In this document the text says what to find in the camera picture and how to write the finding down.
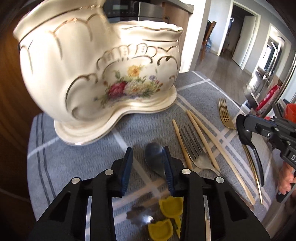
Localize dark metal spoon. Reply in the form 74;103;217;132
144;142;166;179

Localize beige chopstick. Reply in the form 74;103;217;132
186;110;221;172
189;111;255;205
172;119;193;170

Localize silver steel fork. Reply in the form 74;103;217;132
180;125;221;176

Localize yellow plastic tongs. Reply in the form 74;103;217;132
148;196;184;241

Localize silver flower-end spoon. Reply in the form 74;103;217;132
126;206;154;227

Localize gold fork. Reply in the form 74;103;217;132
218;97;263;205

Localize person's right hand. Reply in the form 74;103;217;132
278;162;295;195

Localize grey checked table cloth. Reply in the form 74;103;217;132
27;70;278;241

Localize cream floral ceramic utensil holder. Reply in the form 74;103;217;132
13;1;183;146

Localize wooden chair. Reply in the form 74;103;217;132
200;21;216;61

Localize stainless steel built-in oven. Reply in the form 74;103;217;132
103;0;164;23

